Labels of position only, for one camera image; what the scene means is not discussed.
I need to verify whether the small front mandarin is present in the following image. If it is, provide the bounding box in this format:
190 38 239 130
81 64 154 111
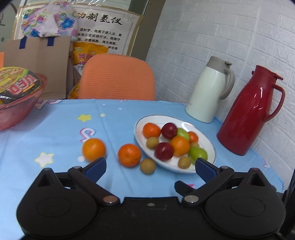
188 131 199 143

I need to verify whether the large orange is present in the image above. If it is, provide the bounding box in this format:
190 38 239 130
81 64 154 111
169 136 190 157

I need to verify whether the red thermos jug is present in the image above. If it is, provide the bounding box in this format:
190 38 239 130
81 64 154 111
216 65 286 155

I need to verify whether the longan in plate right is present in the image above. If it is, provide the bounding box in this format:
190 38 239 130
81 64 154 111
190 142 199 148

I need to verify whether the red plum in plate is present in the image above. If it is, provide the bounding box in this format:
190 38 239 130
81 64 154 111
155 142 174 162

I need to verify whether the orange chair backrest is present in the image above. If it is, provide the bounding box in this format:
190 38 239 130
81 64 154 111
79 54 155 101

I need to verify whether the floral cloth bundle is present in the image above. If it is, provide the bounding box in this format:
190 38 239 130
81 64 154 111
21 1 79 42

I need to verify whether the instant noodle bowl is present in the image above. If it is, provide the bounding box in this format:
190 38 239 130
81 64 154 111
1 67 44 104

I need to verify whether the longan in plate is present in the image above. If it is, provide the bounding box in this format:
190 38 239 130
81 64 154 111
190 142 199 148
146 136 159 150
178 157 192 169

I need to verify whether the white thermos jug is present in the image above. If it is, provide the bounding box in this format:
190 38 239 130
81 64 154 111
185 56 235 123

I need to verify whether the white oval plate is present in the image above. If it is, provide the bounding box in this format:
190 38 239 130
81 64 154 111
134 114 216 174

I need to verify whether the green jujube in plate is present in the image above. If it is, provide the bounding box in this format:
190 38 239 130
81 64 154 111
188 147 208 164

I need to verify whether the large green jujube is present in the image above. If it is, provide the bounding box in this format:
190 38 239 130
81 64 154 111
177 128 190 141

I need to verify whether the wall poster with text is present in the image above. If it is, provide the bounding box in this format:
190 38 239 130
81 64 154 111
11 1 143 55

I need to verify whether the back left orange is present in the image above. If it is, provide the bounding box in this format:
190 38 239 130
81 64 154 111
82 138 107 162

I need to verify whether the longan in plate back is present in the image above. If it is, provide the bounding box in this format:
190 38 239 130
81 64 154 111
146 136 159 150

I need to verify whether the brown cardboard box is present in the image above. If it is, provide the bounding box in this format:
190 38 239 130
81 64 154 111
4 36 73 100

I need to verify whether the brown longan on table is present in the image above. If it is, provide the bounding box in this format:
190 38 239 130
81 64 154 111
140 159 156 175

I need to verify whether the dark red plum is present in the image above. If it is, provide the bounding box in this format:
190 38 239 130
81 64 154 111
161 123 178 140

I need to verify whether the yellow snack bag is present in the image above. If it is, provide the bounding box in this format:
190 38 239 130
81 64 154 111
67 42 108 99

